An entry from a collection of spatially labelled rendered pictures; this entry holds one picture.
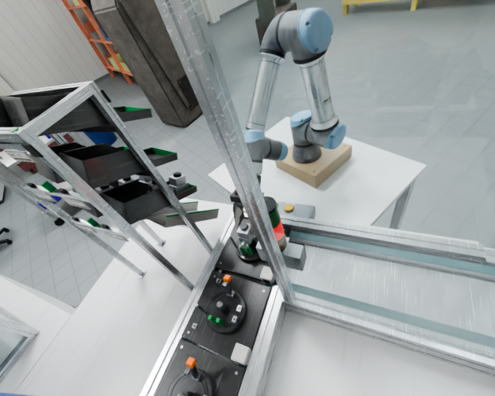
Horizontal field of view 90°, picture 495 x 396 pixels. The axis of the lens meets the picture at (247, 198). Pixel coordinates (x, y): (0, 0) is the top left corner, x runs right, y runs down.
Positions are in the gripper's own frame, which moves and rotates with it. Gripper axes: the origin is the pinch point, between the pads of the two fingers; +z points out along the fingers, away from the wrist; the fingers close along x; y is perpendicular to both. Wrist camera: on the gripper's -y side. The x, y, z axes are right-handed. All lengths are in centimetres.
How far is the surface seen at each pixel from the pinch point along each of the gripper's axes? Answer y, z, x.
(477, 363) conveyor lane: -1, 22, -67
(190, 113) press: 231, -102, 218
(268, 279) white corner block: -0.7, 15.2, -10.8
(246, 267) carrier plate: 2.5, 14.6, -0.7
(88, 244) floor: 82, 70, 225
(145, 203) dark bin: -23.6, -8.6, 23.1
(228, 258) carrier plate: 3.7, 13.2, 7.9
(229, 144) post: -48, -24, -20
